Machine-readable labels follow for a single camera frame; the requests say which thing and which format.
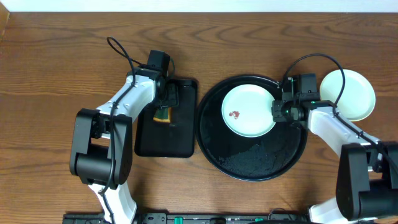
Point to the black rectangular tray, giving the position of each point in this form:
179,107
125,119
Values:
173,139

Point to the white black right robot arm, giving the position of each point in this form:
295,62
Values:
366,187

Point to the mint plate small red stain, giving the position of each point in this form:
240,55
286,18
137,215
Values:
358,99

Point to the orange green scrub sponge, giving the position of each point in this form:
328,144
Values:
163,115

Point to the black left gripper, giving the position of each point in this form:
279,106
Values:
171,96

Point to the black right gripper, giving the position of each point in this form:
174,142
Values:
277,116

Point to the black round tray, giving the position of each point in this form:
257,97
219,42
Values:
251,159

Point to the mint plate large red stain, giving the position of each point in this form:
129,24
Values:
246,110

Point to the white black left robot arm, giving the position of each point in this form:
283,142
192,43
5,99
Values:
101,154

